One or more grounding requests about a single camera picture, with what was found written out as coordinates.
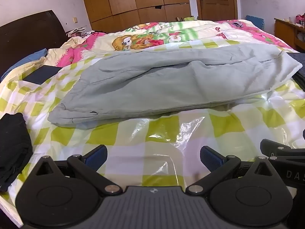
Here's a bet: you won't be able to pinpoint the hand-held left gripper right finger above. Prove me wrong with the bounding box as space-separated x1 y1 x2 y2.
186 146 278 194

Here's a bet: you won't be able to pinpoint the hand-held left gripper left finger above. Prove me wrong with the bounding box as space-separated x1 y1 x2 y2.
30 145 122 195

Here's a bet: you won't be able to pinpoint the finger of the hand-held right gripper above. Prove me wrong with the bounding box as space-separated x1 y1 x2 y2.
260 139 305 158

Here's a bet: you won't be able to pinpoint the grey pants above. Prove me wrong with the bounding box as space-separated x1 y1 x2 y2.
48 43 303 126

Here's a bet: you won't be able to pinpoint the black cloth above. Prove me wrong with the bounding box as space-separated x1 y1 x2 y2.
0 113 33 192

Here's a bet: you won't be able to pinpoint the dark jeans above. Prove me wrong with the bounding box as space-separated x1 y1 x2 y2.
287 52 305 89

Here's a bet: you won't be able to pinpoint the dark blue notebook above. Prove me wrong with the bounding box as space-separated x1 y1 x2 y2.
22 65 63 85

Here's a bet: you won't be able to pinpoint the wooden side desk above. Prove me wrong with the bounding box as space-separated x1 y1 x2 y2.
274 18 305 52

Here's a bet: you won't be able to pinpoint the blue pillow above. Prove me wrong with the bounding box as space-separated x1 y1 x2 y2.
0 49 47 81

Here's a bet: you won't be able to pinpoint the white bedside clutter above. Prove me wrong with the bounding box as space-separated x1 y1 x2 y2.
67 27 96 38

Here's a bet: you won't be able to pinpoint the blue foam mat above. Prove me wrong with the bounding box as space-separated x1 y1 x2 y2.
245 15 265 31

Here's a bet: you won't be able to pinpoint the cartoon printed quilt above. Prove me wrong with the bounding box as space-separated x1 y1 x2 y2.
39 19 299 68

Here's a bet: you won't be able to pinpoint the dark brown headboard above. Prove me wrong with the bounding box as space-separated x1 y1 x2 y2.
0 10 68 77

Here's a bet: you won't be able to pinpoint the wooden door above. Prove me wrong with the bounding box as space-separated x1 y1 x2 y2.
194 0 238 21

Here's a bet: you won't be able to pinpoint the wooden wardrobe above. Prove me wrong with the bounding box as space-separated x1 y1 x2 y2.
79 0 191 32

